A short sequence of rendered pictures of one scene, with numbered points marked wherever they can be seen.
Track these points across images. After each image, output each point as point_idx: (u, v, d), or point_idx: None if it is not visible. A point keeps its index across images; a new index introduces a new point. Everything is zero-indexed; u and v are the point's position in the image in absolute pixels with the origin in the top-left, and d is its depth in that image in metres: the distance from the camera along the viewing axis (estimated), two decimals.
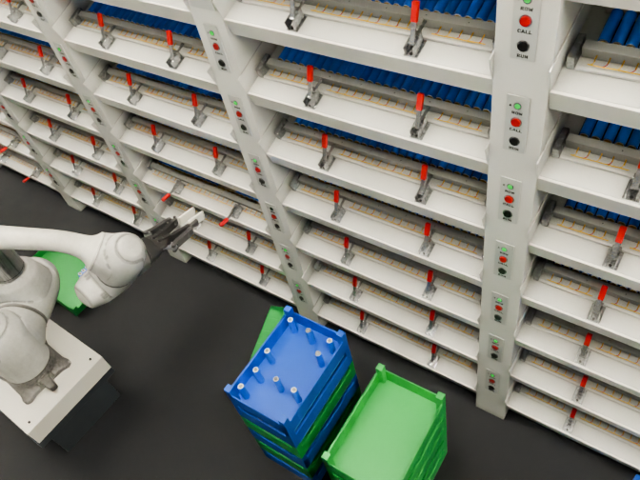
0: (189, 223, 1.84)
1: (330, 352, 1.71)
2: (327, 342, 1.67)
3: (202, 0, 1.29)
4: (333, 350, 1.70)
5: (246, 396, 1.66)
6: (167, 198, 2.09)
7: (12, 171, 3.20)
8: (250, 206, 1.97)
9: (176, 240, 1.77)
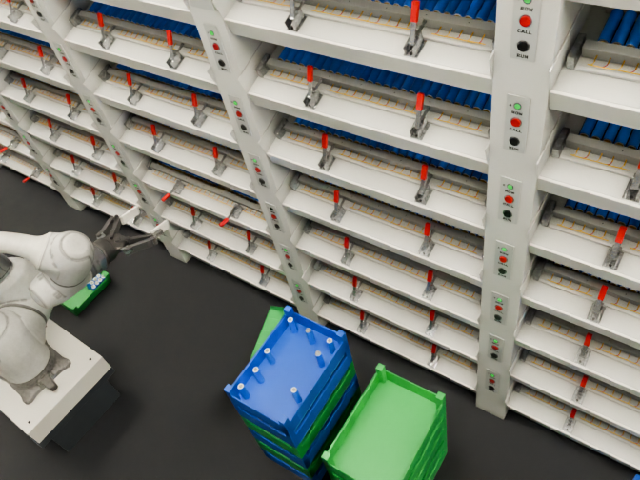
0: (122, 222, 1.89)
1: (330, 352, 1.71)
2: (327, 342, 1.67)
3: (202, 0, 1.29)
4: (333, 350, 1.70)
5: (246, 396, 1.66)
6: (167, 198, 2.09)
7: (12, 171, 3.20)
8: (250, 206, 1.97)
9: (104, 236, 1.85)
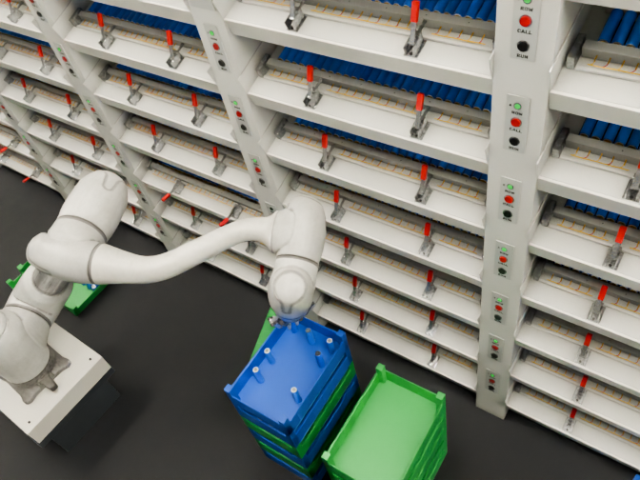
0: (288, 324, 1.68)
1: (330, 352, 1.71)
2: (327, 342, 1.67)
3: (202, 0, 1.29)
4: (333, 350, 1.70)
5: None
6: (167, 198, 2.09)
7: (12, 171, 3.20)
8: (250, 206, 1.97)
9: (276, 326, 1.60)
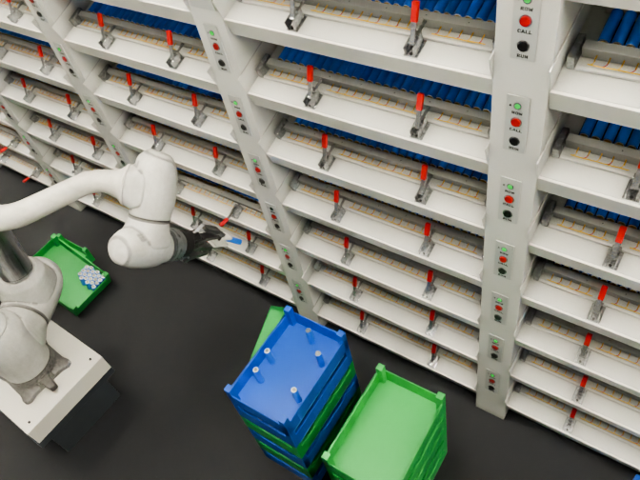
0: (213, 246, 1.79)
1: (239, 239, 1.87)
2: None
3: (202, 0, 1.29)
4: (234, 237, 1.87)
5: None
6: None
7: (12, 171, 3.20)
8: (250, 206, 1.97)
9: (190, 258, 1.72)
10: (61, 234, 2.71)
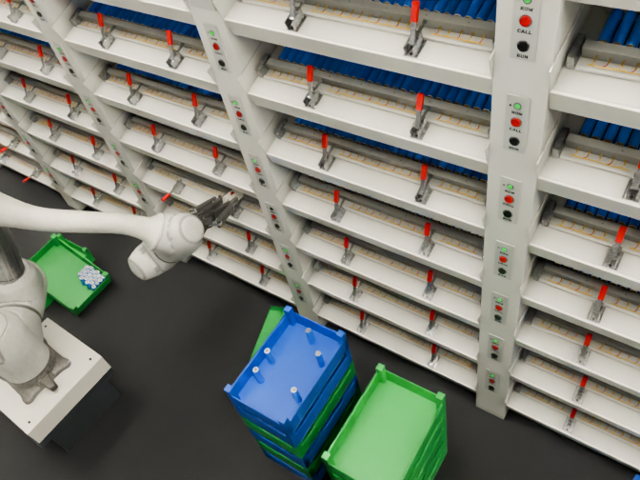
0: (224, 202, 1.95)
1: None
2: None
3: (202, 0, 1.29)
4: None
5: None
6: (167, 198, 2.09)
7: (12, 171, 3.20)
8: (253, 200, 1.97)
9: (198, 212, 1.92)
10: (61, 234, 2.71)
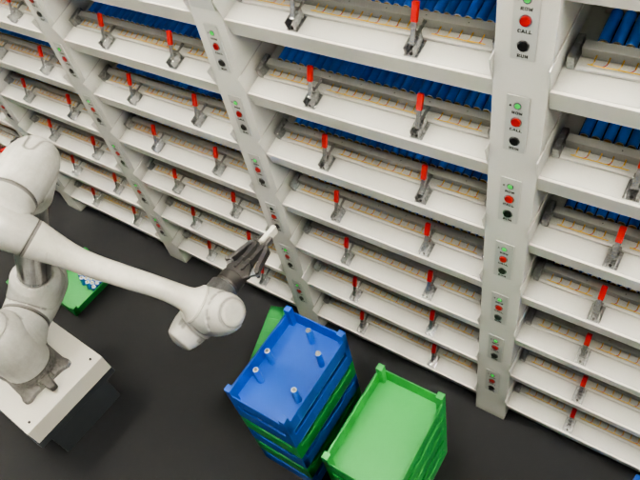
0: (261, 244, 1.82)
1: None
2: None
3: (202, 0, 1.29)
4: None
5: None
6: (174, 173, 2.08)
7: None
8: (253, 201, 1.97)
9: (234, 259, 1.81)
10: None
